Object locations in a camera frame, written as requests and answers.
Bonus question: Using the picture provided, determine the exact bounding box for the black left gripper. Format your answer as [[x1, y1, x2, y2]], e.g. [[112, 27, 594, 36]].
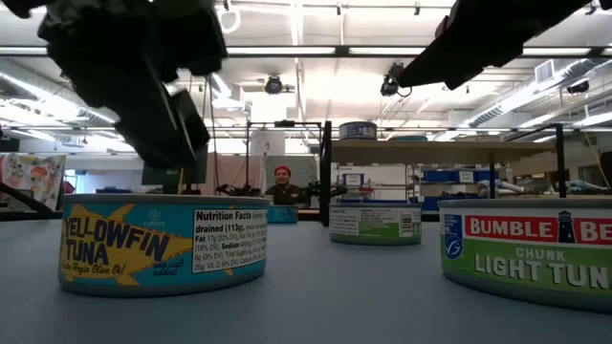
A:
[[36, 0, 230, 170]]

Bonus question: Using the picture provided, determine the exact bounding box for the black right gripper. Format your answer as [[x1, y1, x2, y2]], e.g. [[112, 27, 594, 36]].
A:
[[396, 0, 595, 92]]

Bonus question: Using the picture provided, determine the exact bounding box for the dark blue label tuna can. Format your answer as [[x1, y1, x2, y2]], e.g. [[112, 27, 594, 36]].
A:
[[339, 120, 380, 141]]

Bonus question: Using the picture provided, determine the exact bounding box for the wooden shelf board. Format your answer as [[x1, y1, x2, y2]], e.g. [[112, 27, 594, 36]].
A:
[[329, 140, 558, 167]]

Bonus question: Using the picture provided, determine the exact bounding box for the black computer monitor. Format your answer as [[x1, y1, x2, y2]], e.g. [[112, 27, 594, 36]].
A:
[[141, 145, 209, 196]]

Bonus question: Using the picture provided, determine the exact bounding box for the white round column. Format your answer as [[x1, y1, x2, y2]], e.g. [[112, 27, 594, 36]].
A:
[[250, 129, 287, 158]]

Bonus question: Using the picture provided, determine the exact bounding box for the person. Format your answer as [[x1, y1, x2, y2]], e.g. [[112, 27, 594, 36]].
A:
[[264, 164, 312, 207]]

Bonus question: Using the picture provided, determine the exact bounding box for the colourful floral poster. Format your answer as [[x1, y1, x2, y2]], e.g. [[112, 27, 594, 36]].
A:
[[0, 152, 67, 211]]

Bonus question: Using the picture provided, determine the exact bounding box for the blue table mat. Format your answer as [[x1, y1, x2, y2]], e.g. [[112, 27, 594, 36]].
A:
[[0, 219, 612, 344]]

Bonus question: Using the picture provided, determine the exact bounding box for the small black ceiling camera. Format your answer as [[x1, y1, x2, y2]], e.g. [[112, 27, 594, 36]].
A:
[[380, 61, 413, 98]]

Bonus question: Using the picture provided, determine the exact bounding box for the black metal frame stand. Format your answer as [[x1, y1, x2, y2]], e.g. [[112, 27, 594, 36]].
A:
[[245, 119, 324, 211]]

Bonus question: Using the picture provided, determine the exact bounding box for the black shelf left post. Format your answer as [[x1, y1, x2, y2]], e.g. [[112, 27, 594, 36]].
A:
[[318, 120, 333, 227]]

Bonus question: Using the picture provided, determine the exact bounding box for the black table frame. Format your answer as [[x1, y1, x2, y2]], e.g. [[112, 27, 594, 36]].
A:
[[0, 183, 440, 223]]

